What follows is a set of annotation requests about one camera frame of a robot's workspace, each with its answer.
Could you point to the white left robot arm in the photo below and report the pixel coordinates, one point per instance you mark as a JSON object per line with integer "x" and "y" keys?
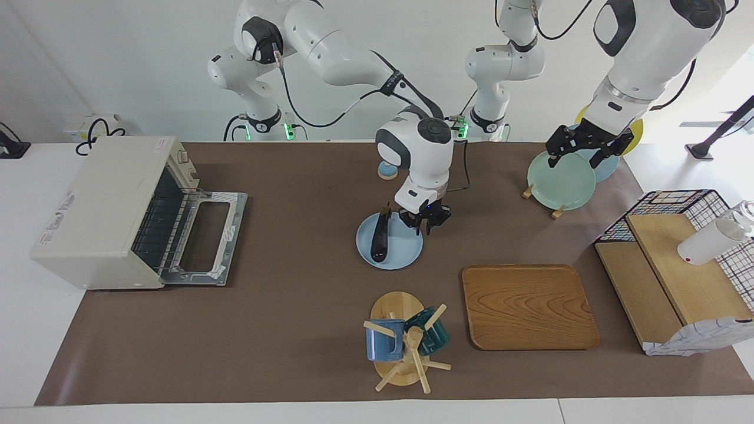
{"x": 648, "y": 53}

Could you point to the black desk clamp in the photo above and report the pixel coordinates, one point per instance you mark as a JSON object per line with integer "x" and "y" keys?
{"x": 12, "y": 150}

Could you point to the pale blue racked plate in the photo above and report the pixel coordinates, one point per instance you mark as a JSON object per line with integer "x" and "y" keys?
{"x": 607, "y": 168}

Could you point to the yellow plate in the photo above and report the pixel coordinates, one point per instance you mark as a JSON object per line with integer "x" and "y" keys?
{"x": 635, "y": 132}

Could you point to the white cup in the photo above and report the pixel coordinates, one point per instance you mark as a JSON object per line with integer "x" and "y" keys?
{"x": 707, "y": 241}

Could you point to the cream oven knob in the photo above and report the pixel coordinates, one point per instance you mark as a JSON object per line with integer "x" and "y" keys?
{"x": 182, "y": 157}
{"x": 192, "y": 173}

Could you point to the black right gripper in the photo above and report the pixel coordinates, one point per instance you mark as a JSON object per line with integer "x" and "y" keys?
{"x": 427, "y": 213}

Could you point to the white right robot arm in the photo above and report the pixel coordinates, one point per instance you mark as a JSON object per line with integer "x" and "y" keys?
{"x": 330, "y": 47}

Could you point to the cream toaster oven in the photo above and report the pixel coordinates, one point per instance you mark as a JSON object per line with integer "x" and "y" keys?
{"x": 94, "y": 224}

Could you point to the blue ceramic mug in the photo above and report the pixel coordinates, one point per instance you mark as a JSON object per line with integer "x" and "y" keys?
{"x": 383, "y": 344}

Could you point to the small blue domed bell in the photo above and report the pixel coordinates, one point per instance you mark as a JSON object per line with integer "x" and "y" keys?
{"x": 386, "y": 173}

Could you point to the light blue plate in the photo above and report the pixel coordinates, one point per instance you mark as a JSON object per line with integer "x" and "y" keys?
{"x": 403, "y": 250}

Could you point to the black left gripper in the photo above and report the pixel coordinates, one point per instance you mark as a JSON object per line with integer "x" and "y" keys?
{"x": 589, "y": 134}

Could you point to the green lit connector box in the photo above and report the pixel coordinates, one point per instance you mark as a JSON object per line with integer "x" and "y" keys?
{"x": 289, "y": 131}
{"x": 462, "y": 126}

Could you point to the brown table mat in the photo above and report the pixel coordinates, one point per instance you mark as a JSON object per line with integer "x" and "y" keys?
{"x": 283, "y": 330}

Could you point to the pale green plate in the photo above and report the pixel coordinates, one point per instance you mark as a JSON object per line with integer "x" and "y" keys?
{"x": 559, "y": 182}

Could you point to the dark green ceramic mug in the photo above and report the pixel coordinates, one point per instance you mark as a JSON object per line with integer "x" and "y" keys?
{"x": 436, "y": 338}

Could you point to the wooden plate rack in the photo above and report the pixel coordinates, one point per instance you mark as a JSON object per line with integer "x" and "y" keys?
{"x": 527, "y": 191}

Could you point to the wooden mug tree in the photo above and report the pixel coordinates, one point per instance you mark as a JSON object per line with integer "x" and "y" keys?
{"x": 397, "y": 306}

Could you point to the white power strip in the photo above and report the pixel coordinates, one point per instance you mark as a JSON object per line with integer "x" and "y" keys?
{"x": 79, "y": 125}

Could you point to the dark purple eggplant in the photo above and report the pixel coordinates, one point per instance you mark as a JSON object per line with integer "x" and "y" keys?
{"x": 380, "y": 241}

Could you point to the wooden serving tray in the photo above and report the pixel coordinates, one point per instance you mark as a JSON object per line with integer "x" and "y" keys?
{"x": 530, "y": 306}

